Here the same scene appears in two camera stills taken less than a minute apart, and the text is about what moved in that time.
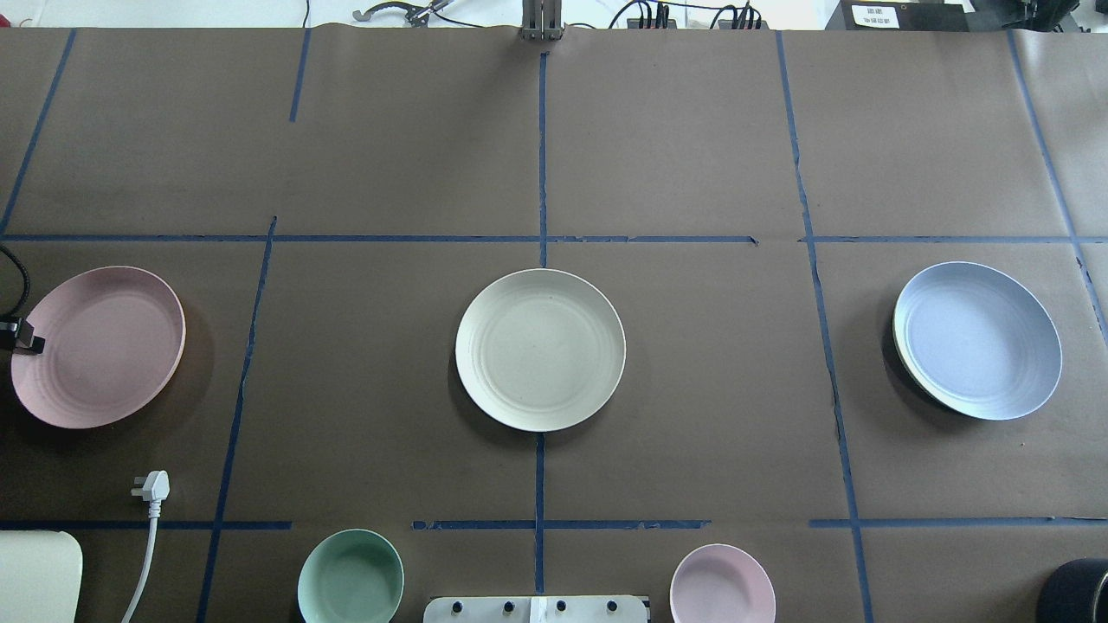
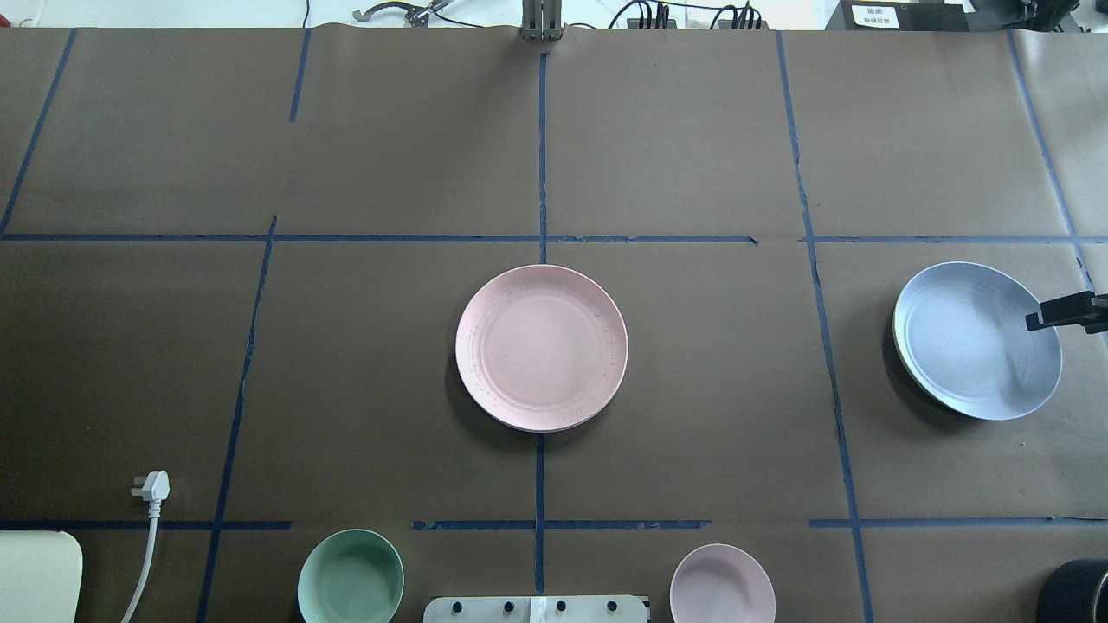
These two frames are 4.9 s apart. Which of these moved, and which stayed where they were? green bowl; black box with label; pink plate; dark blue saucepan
Moved: pink plate
Stayed: black box with label; dark blue saucepan; green bowl
